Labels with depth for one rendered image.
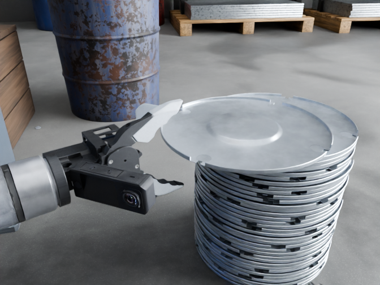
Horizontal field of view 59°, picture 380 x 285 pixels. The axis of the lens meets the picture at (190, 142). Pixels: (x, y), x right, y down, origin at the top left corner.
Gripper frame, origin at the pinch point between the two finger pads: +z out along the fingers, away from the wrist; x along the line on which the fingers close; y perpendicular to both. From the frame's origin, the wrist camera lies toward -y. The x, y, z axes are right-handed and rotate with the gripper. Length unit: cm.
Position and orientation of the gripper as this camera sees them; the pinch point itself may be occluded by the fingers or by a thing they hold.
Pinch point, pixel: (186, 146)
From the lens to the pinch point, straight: 53.1
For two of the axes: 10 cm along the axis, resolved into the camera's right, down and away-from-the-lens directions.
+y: -5.7, -3.9, 7.3
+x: 0.0, 8.8, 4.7
